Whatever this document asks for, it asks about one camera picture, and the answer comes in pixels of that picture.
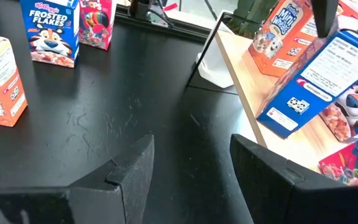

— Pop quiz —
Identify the green cactus plant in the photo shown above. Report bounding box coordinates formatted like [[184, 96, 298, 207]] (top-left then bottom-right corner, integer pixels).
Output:
[[228, 0, 279, 35]]

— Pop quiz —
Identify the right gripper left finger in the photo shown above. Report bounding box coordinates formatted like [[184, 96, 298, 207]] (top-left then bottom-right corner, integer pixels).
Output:
[[0, 134, 155, 224]]

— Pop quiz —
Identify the red tape tag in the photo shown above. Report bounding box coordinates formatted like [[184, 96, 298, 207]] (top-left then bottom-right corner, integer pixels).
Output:
[[162, 2, 179, 12]]

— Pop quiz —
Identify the red Froot Loops cereal box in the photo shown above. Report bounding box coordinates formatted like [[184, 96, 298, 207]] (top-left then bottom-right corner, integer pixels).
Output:
[[78, 0, 118, 51], [318, 133, 358, 187]]

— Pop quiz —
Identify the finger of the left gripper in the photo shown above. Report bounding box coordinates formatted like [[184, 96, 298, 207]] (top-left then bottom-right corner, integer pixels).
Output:
[[310, 0, 341, 39]]

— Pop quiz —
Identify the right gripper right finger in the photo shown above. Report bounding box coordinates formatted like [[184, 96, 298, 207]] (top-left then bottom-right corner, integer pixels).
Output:
[[230, 134, 358, 224]]

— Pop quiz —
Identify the blue Frosted Flakes cereal box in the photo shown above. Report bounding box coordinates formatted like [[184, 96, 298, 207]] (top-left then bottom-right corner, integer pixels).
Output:
[[255, 18, 358, 143], [19, 0, 81, 69]]

